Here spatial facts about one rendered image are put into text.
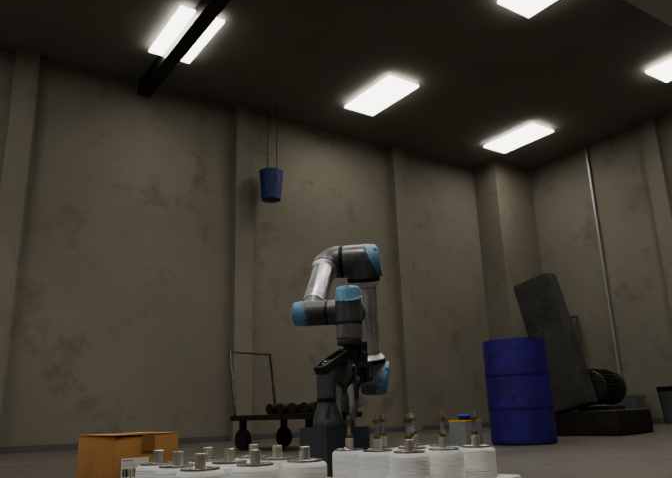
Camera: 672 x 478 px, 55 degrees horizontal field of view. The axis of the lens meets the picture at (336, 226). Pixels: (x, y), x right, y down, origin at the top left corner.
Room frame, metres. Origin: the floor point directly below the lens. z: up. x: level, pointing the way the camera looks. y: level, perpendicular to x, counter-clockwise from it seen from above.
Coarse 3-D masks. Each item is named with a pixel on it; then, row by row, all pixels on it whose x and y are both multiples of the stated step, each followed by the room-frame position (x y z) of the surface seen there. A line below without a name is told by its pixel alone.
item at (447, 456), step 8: (432, 456) 1.67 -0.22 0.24; (440, 456) 1.66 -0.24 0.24; (448, 456) 1.66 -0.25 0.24; (456, 456) 1.66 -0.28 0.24; (432, 464) 1.67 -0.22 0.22; (440, 464) 1.66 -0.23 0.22; (448, 464) 1.66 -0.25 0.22; (456, 464) 1.66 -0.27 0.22; (432, 472) 1.68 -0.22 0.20; (440, 472) 1.66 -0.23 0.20; (448, 472) 1.66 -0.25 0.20; (456, 472) 1.66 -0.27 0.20; (464, 472) 1.69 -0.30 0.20
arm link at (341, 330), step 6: (342, 324) 1.80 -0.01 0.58; (348, 324) 1.80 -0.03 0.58; (354, 324) 1.80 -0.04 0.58; (360, 324) 1.81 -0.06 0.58; (336, 330) 1.83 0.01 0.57; (342, 330) 1.80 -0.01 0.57; (348, 330) 1.80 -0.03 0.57; (354, 330) 1.80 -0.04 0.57; (360, 330) 1.81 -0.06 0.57; (336, 336) 1.83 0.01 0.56; (342, 336) 1.80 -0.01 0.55; (348, 336) 1.80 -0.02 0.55; (354, 336) 1.80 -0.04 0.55; (360, 336) 1.81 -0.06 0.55
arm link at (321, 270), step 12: (324, 252) 2.22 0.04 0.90; (336, 252) 2.21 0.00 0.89; (312, 264) 2.19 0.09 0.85; (324, 264) 2.16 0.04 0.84; (336, 264) 2.20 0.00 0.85; (312, 276) 2.10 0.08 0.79; (324, 276) 2.09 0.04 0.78; (336, 276) 2.24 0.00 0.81; (312, 288) 2.01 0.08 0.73; (324, 288) 2.03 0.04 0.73; (312, 300) 1.94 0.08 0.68; (324, 300) 1.94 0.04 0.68; (300, 312) 1.92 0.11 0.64; (312, 312) 1.91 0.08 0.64; (324, 312) 1.91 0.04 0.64; (300, 324) 1.94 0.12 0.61; (312, 324) 1.94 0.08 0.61; (324, 324) 1.94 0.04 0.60
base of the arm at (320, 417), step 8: (320, 400) 2.35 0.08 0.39; (328, 400) 2.33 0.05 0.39; (320, 408) 2.35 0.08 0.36; (328, 408) 2.33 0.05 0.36; (336, 408) 2.33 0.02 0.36; (320, 416) 2.34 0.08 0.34; (328, 416) 2.33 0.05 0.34; (336, 416) 2.32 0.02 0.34; (320, 424) 2.33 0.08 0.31; (328, 424) 2.32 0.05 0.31; (336, 424) 2.31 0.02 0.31; (344, 424) 2.32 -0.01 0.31; (352, 424) 2.35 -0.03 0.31
